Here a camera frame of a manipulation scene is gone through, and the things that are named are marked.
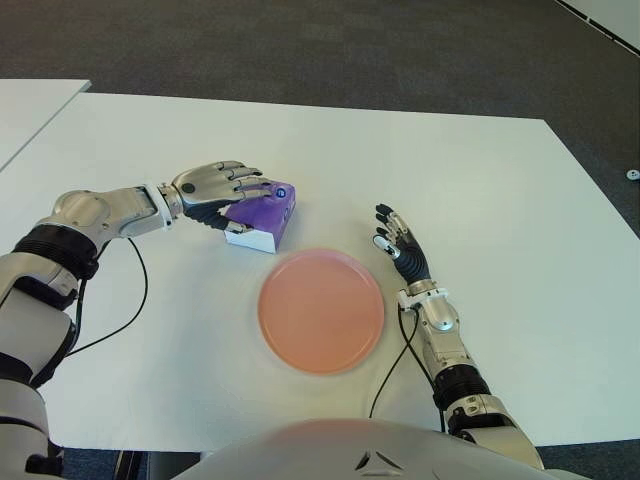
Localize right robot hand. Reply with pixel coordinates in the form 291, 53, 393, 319
370, 202, 434, 284

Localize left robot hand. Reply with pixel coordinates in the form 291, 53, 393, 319
169, 159, 279, 235

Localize purple tissue paper pack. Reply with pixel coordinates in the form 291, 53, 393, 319
222, 182, 297, 254

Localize pink round plate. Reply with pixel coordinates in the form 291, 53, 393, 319
257, 248, 386, 375

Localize white neighbouring table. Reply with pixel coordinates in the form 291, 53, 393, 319
0, 78, 92, 174

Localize silver robot torso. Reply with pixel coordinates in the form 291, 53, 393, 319
172, 418, 544, 480

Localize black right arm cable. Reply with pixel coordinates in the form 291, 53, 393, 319
368, 302, 419, 420

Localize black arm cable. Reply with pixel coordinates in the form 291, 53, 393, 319
64, 238, 149, 357
368, 302, 419, 420

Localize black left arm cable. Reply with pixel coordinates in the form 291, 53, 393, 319
64, 238, 149, 357

